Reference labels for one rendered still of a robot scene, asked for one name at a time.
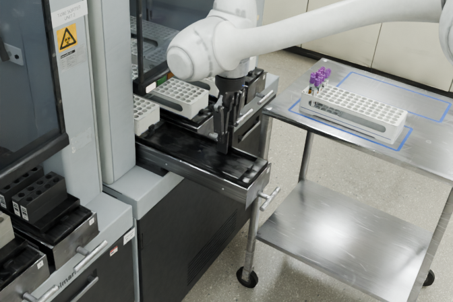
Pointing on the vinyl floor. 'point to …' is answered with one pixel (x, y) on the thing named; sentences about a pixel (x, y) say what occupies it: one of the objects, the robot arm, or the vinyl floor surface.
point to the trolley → (443, 126)
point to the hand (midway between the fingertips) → (225, 138)
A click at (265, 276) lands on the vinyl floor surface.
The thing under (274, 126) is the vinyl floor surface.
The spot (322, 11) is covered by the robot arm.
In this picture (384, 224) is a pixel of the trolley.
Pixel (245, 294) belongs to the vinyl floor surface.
